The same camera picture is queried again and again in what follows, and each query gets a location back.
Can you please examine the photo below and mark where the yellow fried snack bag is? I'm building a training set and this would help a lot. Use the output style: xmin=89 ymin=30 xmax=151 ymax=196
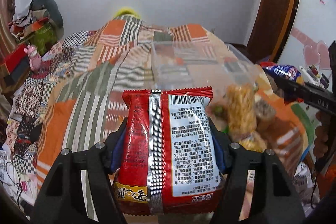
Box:
xmin=226 ymin=84 xmax=257 ymax=139

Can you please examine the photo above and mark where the brown wooden door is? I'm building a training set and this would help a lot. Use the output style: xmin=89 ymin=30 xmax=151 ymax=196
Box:
xmin=246 ymin=0 xmax=299 ymax=63

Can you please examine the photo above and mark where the green storage box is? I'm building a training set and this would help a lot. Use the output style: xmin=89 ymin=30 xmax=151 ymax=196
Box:
xmin=29 ymin=23 xmax=58 ymax=56

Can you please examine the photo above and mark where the white suitcase with stickers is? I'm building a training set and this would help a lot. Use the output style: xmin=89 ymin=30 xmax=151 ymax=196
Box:
xmin=298 ymin=65 xmax=330 ymax=89

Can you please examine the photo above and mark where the pink plush toy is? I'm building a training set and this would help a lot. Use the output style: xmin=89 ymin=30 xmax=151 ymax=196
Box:
xmin=24 ymin=45 xmax=42 ymax=72

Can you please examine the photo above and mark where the right hand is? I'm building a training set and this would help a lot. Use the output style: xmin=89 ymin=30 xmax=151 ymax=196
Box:
xmin=313 ymin=111 xmax=333 ymax=159

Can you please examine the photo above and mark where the clear plastic storage bin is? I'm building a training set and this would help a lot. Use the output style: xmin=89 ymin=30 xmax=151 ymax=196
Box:
xmin=151 ymin=42 xmax=259 ymax=93

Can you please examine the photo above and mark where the red snack bag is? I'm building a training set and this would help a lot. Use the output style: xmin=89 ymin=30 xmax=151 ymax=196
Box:
xmin=113 ymin=87 xmax=223 ymax=215

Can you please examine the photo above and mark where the blue red snack packet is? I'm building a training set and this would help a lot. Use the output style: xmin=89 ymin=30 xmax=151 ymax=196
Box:
xmin=262 ymin=64 xmax=304 ymax=85

